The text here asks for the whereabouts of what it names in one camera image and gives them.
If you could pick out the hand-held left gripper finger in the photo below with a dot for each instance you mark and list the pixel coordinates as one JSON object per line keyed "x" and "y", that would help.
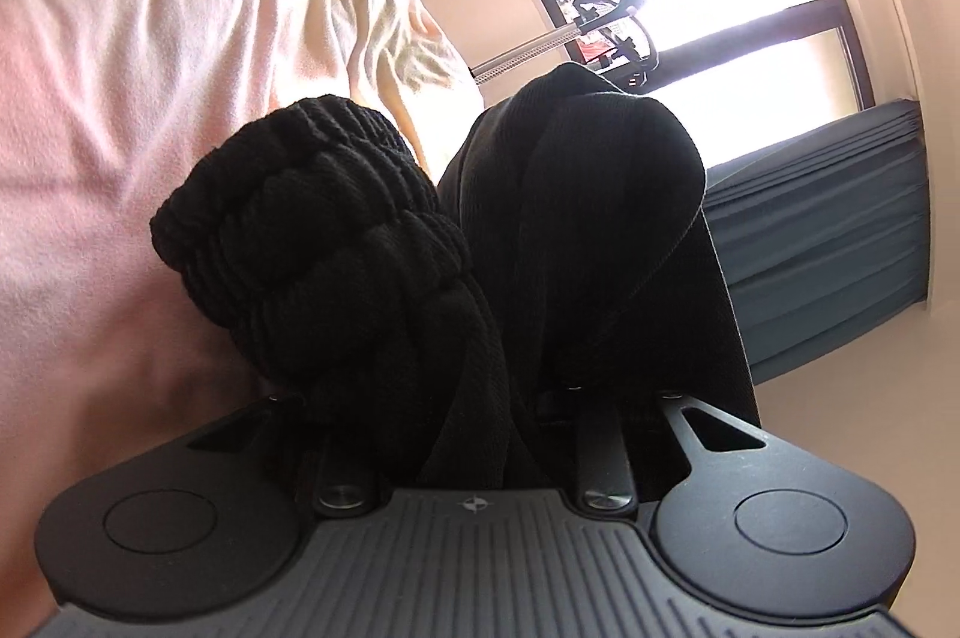
{"x": 342, "y": 474}

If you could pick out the black knit pants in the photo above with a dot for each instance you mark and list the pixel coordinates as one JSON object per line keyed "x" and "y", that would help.
{"x": 480, "y": 263}

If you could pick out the white clothes drying rack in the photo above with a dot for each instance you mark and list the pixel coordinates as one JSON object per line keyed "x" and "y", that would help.
{"x": 525, "y": 55}

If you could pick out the pastel bed sheet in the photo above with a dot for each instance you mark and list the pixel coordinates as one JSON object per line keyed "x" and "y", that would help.
{"x": 172, "y": 46}

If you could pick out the black metal stand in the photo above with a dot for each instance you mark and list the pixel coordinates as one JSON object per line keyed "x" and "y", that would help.
{"x": 626, "y": 31}

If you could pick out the teal curtain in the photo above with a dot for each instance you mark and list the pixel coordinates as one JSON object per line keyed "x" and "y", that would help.
{"x": 825, "y": 241}

